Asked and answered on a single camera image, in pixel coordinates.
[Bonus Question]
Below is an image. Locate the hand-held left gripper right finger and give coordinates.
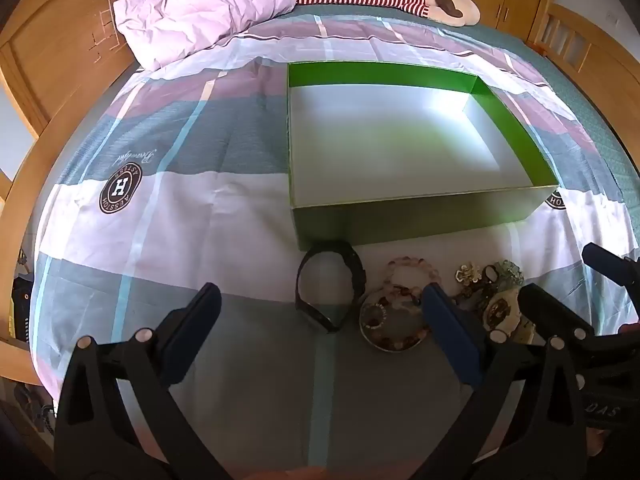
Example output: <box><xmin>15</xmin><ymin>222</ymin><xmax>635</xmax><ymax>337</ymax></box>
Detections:
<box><xmin>410</xmin><ymin>282</ymin><xmax>587</xmax><ymax>480</ymax></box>

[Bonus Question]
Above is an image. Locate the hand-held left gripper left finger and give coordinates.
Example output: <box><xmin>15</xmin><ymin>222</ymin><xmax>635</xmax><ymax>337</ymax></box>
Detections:
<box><xmin>52</xmin><ymin>282</ymin><xmax>236</xmax><ymax>480</ymax></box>

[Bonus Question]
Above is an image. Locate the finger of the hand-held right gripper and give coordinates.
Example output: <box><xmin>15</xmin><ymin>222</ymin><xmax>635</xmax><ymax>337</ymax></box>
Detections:
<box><xmin>517</xmin><ymin>284</ymin><xmax>596</xmax><ymax>356</ymax></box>
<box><xmin>582</xmin><ymin>242</ymin><xmax>640</xmax><ymax>293</ymax></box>

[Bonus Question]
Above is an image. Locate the brown bead bracelet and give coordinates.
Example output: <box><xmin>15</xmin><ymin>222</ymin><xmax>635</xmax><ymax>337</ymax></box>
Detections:
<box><xmin>452</xmin><ymin>282</ymin><xmax>493</xmax><ymax>331</ymax></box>

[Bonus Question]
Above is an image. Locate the cream watch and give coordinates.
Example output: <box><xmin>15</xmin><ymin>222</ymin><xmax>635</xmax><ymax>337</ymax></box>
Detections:
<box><xmin>481</xmin><ymin>287</ymin><xmax>540</xmax><ymax>345</ymax></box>

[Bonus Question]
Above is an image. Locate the small silver charm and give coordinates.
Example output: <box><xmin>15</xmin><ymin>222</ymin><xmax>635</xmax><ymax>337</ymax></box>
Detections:
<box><xmin>482</xmin><ymin>259</ymin><xmax>525</xmax><ymax>291</ymax></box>

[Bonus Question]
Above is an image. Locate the multicolour bead bracelet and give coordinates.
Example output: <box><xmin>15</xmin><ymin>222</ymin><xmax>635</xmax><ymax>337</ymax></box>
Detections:
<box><xmin>359</xmin><ymin>287</ymin><xmax>432</xmax><ymax>354</ymax></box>

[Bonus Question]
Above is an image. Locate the pink bead bracelet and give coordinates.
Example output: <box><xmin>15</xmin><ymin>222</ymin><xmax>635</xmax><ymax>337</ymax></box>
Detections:
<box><xmin>383</xmin><ymin>257</ymin><xmax>444</xmax><ymax>302</ymax></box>

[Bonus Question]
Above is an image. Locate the black watch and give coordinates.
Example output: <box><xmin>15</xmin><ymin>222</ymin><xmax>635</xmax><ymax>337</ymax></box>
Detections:
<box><xmin>295</xmin><ymin>241</ymin><xmax>368</xmax><ymax>334</ymax></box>

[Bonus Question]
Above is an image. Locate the green cardboard box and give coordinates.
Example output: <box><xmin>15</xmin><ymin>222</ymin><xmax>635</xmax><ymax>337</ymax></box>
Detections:
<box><xmin>286</xmin><ymin>61</ymin><xmax>566</xmax><ymax>252</ymax></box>

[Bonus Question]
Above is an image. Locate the gold flower brooch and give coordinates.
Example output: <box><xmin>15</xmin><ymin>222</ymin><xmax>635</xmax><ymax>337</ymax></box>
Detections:
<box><xmin>453</xmin><ymin>262</ymin><xmax>484</xmax><ymax>287</ymax></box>

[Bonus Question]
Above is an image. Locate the plaid bed sheet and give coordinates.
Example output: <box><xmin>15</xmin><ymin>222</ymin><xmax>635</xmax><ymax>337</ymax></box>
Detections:
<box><xmin>30</xmin><ymin>10</ymin><xmax>640</xmax><ymax>480</ymax></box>

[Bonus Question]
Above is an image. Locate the wooden slatted bed frame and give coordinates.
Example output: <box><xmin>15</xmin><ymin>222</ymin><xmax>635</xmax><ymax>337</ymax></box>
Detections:
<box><xmin>527</xmin><ymin>2</ymin><xmax>640</xmax><ymax>121</ymax></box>

